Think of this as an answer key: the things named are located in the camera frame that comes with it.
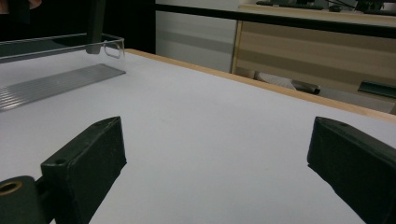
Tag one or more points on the black curtain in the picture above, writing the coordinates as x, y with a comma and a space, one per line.
130, 25

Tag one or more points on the white bundle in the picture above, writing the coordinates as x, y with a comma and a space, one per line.
274, 79

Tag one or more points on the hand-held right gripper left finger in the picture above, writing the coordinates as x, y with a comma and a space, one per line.
87, 158

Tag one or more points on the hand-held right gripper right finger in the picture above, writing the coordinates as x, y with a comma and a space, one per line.
355, 161

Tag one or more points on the clear plastic box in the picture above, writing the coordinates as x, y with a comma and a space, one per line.
59, 82

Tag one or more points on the black keyboard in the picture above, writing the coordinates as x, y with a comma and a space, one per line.
289, 4

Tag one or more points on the wooden cabinet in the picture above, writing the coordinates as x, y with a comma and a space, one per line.
311, 53

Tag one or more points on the dark grey tube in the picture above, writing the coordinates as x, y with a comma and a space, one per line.
306, 86

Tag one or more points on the white table cover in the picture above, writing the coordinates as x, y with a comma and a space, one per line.
211, 124

